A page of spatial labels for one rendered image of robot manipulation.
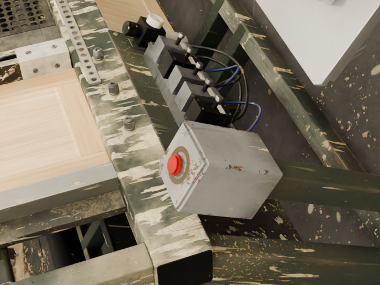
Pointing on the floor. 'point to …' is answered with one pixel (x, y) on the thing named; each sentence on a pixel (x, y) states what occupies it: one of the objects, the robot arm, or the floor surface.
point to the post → (327, 186)
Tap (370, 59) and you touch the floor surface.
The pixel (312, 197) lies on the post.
